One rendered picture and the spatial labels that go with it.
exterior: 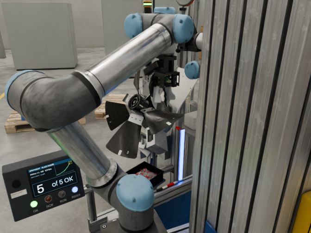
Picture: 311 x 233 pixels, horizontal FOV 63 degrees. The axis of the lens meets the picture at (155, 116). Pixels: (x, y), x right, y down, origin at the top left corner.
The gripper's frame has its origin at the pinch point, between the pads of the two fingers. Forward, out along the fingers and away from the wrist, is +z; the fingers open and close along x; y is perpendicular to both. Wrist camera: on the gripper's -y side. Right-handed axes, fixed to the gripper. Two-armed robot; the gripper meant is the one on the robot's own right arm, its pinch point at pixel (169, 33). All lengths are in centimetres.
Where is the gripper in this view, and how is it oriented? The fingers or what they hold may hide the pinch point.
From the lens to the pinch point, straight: 138.8
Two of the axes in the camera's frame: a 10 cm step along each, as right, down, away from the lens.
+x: 7.3, -2.6, 6.3
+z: -6.8, -2.9, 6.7
